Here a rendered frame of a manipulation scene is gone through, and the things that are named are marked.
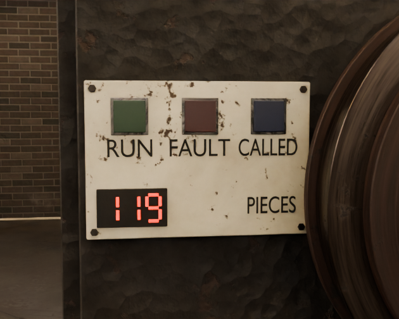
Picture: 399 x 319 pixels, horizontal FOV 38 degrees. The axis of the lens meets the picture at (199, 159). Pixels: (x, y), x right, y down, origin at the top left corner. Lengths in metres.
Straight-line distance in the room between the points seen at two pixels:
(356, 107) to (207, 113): 0.18
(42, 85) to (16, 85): 0.28
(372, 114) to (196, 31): 0.23
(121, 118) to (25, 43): 6.11
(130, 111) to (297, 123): 0.19
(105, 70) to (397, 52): 0.32
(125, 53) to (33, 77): 6.03
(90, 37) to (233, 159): 0.21
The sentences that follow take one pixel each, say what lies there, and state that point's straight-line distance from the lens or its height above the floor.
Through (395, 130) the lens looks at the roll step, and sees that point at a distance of 0.57.
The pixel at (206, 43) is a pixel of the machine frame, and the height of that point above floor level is 1.28.
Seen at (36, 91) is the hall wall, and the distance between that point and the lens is 6.70.
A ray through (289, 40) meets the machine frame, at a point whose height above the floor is 1.29.
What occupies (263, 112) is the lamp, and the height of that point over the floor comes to 1.20.
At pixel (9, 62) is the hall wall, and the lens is 6.76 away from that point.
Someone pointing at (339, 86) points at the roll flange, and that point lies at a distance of 0.64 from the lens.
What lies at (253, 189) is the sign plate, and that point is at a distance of 0.69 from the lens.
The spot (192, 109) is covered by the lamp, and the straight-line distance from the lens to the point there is 0.66.
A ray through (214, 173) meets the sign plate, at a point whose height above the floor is 1.13.
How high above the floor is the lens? 1.21
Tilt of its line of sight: 5 degrees down
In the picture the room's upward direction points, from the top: straight up
